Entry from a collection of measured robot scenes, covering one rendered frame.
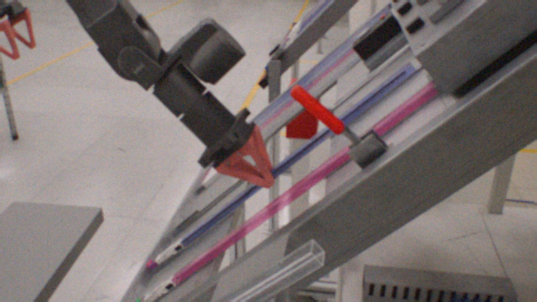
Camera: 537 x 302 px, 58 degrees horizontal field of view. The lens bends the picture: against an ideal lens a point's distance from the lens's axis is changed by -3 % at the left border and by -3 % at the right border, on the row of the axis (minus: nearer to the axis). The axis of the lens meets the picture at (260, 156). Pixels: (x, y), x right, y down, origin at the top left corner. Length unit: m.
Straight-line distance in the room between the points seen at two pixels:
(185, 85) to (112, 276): 1.46
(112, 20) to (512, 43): 0.43
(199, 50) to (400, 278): 0.54
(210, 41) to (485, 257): 0.73
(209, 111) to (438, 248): 0.63
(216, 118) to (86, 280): 1.47
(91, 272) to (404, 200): 1.73
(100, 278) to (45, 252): 0.90
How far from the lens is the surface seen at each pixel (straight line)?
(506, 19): 0.46
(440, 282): 0.94
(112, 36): 0.63
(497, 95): 0.44
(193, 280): 0.65
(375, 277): 0.93
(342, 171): 0.53
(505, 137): 0.45
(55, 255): 1.14
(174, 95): 0.65
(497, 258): 1.12
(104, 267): 2.09
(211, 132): 0.65
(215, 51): 0.63
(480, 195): 2.18
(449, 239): 1.15
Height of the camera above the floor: 1.23
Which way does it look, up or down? 25 degrees down
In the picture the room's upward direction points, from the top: straight up
